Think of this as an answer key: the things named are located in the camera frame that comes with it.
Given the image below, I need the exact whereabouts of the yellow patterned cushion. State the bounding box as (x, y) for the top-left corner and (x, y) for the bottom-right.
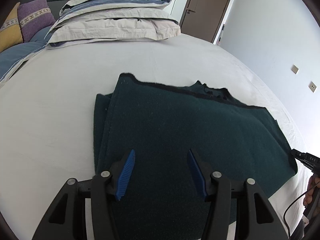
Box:
(0, 2), (23, 52)

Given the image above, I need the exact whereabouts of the dark green knit sweater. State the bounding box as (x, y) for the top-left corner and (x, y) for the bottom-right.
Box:
(93, 74), (298, 239)

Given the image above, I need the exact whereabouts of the person's right hand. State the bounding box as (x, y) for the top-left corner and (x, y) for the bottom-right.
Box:
(303, 176), (320, 206)

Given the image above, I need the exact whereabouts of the black cable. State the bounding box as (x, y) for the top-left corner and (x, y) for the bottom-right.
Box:
(283, 180), (320, 239)

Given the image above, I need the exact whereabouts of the blue grey pillow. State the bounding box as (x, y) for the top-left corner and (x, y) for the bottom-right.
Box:
(1, 26), (52, 87)

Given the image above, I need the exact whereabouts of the upper beige wall socket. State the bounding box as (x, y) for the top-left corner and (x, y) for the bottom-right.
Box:
(291, 65), (299, 74)

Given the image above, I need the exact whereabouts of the purple patterned cushion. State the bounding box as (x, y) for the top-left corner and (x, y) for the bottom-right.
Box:
(17, 0), (55, 42)

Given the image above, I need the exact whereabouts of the folded grey blue duvet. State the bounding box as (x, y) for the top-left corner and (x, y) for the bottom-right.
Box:
(46, 0), (181, 49)

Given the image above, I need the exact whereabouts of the beige wall socket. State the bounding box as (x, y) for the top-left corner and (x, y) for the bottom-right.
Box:
(291, 65), (299, 74)
(309, 81), (317, 93)

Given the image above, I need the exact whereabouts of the lower beige wall socket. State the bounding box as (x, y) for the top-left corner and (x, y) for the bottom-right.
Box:
(309, 81), (317, 93)

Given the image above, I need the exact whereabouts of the brown wooden door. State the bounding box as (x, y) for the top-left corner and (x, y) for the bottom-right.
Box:
(180, 0), (230, 43)

